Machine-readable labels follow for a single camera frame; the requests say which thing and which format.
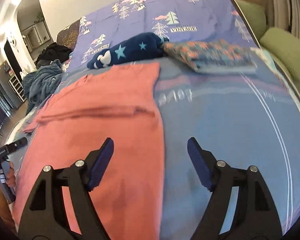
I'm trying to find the pink t-shirt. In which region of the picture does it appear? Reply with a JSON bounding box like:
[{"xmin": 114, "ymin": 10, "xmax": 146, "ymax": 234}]
[{"xmin": 12, "ymin": 62, "xmax": 165, "ymax": 239}]

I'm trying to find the person's forearm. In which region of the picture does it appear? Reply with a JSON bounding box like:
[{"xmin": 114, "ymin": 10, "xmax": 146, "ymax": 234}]
[{"xmin": 0, "ymin": 188, "xmax": 16, "ymax": 233}]

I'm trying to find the black clothes pile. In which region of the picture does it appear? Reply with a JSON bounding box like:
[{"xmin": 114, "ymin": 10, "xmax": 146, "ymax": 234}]
[{"xmin": 35, "ymin": 42, "xmax": 72, "ymax": 67}]

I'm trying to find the left hand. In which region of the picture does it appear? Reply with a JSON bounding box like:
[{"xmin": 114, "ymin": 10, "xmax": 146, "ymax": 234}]
[{"xmin": 6, "ymin": 161, "xmax": 16, "ymax": 187}]

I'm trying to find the teal crumpled blanket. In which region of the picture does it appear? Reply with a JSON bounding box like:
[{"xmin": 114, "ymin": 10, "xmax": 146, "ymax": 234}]
[{"xmin": 22, "ymin": 59, "xmax": 64, "ymax": 114}]

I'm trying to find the grey-blue striped bed sheet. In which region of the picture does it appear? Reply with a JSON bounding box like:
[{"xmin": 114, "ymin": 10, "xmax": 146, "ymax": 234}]
[{"xmin": 12, "ymin": 55, "xmax": 300, "ymax": 239}]

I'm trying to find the brown patterned pillow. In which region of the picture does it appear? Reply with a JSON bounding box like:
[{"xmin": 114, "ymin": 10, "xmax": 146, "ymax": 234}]
[{"xmin": 56, "ymin": 19, "xmax": 80, "ymax": 50}]

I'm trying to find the folded floral patterned garment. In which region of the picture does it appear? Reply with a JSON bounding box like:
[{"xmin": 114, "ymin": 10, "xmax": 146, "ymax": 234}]
[{"xmin": 161, "ymin": 40, "xmax": 257, "ymax": 74}]

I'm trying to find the green cushion near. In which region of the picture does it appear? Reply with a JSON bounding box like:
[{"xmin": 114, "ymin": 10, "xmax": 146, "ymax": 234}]
[{"xmin": 260, "ymin": 27, "xmax": 300, "ymax": 81}]

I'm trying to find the green cushion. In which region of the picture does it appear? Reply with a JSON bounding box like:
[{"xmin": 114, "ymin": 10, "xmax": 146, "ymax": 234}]
[
  {"xmin": 260, "ymin": 27, "xmax": 300, "ymax": 81},
  {"xmin": 236, "ymin": 0, "xmax": 267, "ymax": 40}
]

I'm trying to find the navy star plush blanket roll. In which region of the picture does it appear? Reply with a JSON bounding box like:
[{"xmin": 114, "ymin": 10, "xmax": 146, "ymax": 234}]
[{"xmin": 87, "ymin": 32, "xmax": 169, "ymax": 69}]

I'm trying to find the green cushion far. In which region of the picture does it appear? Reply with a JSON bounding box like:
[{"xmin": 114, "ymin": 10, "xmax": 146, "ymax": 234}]
[{"xmin": 236, "ymin": 0, "xmax": 267, "ymax": 40}]

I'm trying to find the purple tree print pillow cover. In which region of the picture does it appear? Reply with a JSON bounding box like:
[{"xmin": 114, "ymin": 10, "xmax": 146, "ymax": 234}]
[{"xmin": 66, "ymin": 0, "xmax": 259, "ymax": 72}]

